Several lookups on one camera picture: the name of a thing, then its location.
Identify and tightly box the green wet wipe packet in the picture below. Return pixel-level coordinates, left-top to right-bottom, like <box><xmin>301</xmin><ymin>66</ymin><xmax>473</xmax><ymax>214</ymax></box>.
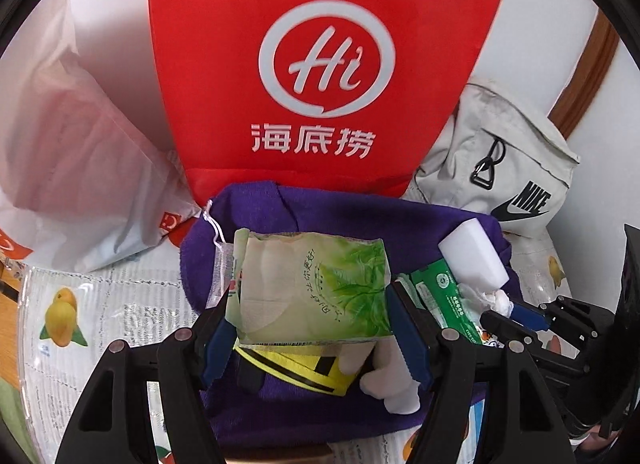
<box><xmin>397</xmin><ymin>258</ymin><xmax>483</xmax><ymax>345</ymax></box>

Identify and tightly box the purple fleece towel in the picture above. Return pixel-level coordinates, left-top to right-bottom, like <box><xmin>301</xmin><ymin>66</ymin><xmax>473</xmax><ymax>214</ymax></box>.
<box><xmin>178</xmin><ymin>180</ymin><xmax>522</xmax><ymax>449</ymax></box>

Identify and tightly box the white sponge block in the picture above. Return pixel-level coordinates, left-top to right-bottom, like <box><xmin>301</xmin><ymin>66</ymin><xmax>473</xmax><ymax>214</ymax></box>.
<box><xmin>438</xmin><ymin>218</ymin><xmax>509</xmax><ymax>293</ymax></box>

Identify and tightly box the white sock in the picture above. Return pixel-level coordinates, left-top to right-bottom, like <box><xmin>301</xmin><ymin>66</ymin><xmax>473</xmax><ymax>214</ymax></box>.
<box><xmin>337</xmin><ymin>336</ymin><xmax>420</xmax><ymax>415</ymax></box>

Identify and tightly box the white Miniso plastic bag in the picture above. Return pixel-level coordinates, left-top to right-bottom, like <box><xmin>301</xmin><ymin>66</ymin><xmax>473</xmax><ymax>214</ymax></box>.
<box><xmin>1</xmin><ymin>0</ymin><xmax>198</xmax><ymax>272</ymax></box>

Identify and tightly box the wooden door frame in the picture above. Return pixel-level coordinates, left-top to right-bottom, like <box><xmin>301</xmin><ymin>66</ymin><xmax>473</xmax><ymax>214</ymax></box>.
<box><xmin>548</xmin><ymin>9</ymin><xmax>620</xmax><ymax>139</ymax></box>

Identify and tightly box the dark green tea tin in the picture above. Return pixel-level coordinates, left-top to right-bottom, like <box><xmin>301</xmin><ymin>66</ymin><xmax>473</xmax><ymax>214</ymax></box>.
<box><xmin>221</xmin><ymin>444</ymin><xmax>334</xmax><ymax>464</ymax></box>

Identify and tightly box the green leaf tissue pack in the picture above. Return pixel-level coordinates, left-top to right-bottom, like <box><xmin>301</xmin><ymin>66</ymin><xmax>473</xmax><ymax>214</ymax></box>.
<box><xmin>226</xmin><ymin>228</ymin><xmax>392</xmax><ymax>347</ymax></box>

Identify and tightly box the grey Nike waist bag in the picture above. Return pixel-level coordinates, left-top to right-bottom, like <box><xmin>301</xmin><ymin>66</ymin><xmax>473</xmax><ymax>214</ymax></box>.
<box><xmin>404</xmin><ymin>78</ymin><xmax>580</xmax><ymax>238</ymax></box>

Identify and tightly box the blue tissue pack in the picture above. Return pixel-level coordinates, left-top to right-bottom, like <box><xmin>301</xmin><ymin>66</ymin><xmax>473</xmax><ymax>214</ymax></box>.
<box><xmin>466</xmin><ymin>399</ymin><xmax>485</xmax><ymax>446</ymax></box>

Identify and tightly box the red Haidilao paper bag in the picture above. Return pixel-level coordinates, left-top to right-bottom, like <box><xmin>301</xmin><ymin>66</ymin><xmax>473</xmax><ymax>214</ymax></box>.
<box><xmin>149</xmin><ymin>0</ymin><xmax>501</xmax><ymax>202</ymax></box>

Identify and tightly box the person's right hand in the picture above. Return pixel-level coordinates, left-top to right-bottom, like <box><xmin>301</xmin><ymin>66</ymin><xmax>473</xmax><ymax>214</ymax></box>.
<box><xmin>574</xmin><ymin>429</ymin><xmax>638</xmax><ymax>464</ymax></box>

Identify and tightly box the fruit print tablecloth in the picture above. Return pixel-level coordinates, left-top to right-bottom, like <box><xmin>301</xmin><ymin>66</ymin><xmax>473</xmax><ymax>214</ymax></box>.
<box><xmin>16</xmin><ymin>237</ymin><xmax>574</xmax><ymax>464</ymax></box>

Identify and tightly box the yellow Adidas pouch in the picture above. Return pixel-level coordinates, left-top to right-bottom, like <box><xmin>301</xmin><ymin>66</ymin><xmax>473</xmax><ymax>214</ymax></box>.
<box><xmin>234</xmin><ymin>342</ymin><xmax>375</xmax><ymax>397</ymax></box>

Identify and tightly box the crumpled white tissue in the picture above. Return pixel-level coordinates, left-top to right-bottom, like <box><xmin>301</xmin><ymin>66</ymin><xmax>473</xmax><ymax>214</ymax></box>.
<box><xmin>458</xmin><ymin>284</ymin><xmax>514</xmax><ymax>318</ymax></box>

